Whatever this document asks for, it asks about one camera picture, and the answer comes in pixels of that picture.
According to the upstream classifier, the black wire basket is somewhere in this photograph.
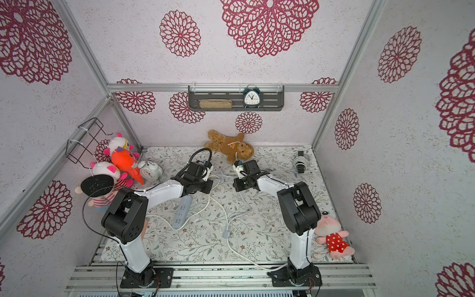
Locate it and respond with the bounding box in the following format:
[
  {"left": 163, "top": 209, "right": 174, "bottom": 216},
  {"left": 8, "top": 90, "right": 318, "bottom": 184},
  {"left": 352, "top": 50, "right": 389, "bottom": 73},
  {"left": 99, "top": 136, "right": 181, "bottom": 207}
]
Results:
[{"left": 64, "top": 117, "right": 111, "bottom": 170}]

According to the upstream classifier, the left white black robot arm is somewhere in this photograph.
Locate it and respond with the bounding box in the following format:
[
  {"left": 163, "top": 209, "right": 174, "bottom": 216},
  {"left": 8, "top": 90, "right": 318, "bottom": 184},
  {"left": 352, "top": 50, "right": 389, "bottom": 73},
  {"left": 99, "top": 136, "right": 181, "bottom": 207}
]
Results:
[{"left": 101, "top": 148, "right": 214, "bottom": 273}]

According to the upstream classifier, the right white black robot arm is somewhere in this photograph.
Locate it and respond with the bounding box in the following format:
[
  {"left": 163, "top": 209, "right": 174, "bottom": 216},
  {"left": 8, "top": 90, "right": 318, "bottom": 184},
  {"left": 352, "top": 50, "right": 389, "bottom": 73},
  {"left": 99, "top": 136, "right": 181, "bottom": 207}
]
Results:
[{"left": 233, "top": 160, "right": 321, "bottom": 272}]

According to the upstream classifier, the pink power strip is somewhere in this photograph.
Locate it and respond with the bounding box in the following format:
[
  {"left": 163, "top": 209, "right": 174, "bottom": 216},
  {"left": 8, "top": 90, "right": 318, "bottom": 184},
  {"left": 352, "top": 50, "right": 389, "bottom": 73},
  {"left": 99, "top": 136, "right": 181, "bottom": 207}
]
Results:
[{"left": 141, "top": 219, "right": 148, "bottom": 240}]

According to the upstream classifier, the white owl plush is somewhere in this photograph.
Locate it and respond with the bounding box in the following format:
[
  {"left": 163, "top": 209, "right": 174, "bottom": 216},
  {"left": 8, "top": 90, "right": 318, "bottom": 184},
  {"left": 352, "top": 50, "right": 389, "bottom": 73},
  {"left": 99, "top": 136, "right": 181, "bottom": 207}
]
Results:
[{"left": 103, "top": 132, "right": 134, "bottom": 157}]

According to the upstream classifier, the teal alarm clock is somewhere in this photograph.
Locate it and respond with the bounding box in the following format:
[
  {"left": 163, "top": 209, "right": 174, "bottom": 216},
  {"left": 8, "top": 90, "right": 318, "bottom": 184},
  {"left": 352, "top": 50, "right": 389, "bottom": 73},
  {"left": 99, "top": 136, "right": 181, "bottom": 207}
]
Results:
[{"left": 243, "top": 87, "right": 262, "bottom": 108}]

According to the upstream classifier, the black power strip white cord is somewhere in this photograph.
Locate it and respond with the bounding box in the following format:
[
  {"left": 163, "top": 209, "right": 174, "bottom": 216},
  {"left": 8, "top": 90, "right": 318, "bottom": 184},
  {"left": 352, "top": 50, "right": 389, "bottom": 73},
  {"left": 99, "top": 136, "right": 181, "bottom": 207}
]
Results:
[{"left": 292, "top": 150, "right": 311, "bottom": 174}]

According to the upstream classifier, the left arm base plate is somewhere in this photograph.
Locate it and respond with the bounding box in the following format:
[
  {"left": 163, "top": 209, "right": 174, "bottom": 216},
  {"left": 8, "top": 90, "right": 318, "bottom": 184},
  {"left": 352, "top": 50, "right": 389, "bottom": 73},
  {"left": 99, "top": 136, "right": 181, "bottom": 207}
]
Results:
[{"left": 119, "top": 267, "right": 174, "bottom": 289}]

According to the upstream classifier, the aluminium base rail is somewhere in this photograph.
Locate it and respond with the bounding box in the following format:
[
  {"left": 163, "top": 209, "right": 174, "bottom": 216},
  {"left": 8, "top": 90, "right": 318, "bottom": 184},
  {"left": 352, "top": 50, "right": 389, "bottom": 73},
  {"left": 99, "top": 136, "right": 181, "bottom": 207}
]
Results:
[{"left": 64, "top": 256, "right": 380, "bottom": 297}]

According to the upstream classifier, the black-haired doll plush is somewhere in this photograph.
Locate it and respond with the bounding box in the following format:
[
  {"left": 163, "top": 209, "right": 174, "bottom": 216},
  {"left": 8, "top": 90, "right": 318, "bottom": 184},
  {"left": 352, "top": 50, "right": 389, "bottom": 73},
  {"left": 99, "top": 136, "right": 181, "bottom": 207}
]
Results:
[{"left": 74, "top": 174, "right": 115, "bottom": 207}]

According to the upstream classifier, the orange fox plush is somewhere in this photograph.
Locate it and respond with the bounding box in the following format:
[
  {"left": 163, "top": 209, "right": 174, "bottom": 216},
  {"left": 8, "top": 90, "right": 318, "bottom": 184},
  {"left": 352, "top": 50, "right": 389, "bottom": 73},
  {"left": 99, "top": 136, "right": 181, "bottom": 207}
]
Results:
[{"left": 111, "top": 147, "right": 145, "bottom": 185}]

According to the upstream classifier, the brown teddy bear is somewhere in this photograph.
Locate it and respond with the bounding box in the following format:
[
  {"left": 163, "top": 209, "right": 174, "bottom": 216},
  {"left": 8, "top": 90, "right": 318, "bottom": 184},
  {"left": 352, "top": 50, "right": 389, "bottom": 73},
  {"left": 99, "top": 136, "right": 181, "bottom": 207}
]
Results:
[{"left": 204, "top": 130, "right": 254, "bottom": 164}]

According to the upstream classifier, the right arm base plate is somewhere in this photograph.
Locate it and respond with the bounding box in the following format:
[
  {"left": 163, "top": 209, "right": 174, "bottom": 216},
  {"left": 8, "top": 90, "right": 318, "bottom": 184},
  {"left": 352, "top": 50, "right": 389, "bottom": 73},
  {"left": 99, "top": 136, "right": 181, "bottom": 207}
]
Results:
[{"left": 267, "top": 264, "right": 323, "bottom": 287}]

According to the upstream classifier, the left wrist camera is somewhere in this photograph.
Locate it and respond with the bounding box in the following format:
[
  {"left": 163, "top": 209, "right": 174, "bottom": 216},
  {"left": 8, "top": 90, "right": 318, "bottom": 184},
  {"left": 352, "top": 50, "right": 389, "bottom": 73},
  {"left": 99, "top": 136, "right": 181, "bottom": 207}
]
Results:
[{"left": 202, "top": 163, "right": 214, "bottom": 181}]

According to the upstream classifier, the pink striped pig plush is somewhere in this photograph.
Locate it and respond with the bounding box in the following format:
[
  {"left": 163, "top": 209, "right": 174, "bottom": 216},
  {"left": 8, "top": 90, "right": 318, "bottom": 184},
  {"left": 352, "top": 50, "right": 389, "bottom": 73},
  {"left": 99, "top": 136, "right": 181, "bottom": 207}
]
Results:
[{"left": 88, "top": 162, "right": 134, "bottom": 211}]

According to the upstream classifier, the grey wall shelf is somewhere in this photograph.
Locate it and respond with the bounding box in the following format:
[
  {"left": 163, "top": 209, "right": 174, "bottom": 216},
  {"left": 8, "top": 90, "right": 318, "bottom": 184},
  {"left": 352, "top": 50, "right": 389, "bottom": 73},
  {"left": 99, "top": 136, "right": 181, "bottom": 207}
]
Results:
[{"left": 188, "top": 85, "right": 285, "bottom": 111}]

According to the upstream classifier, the white round alarm clock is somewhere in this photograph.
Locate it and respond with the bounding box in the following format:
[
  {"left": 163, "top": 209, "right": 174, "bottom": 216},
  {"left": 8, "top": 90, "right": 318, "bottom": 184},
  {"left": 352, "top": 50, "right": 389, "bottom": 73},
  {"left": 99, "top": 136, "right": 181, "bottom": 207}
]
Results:
[{"left": 138, "top": 161, "right": 163, "bottom": 181}]

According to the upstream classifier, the beige pouch on shelf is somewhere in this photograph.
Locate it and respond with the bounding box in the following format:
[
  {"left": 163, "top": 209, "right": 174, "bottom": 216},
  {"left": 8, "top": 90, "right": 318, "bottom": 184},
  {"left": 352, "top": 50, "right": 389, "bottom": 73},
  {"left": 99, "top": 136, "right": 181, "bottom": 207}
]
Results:
[{"left": 199, "top": 99, "right": 233, "bottom": 110}]

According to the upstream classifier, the pink red dotted plush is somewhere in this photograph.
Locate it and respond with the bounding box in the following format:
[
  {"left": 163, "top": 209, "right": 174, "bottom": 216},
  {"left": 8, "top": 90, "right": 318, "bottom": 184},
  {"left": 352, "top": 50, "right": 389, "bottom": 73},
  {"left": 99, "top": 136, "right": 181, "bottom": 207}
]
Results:
[{"left": 314, "top": 215, "right": 355, "bottom": 260}]

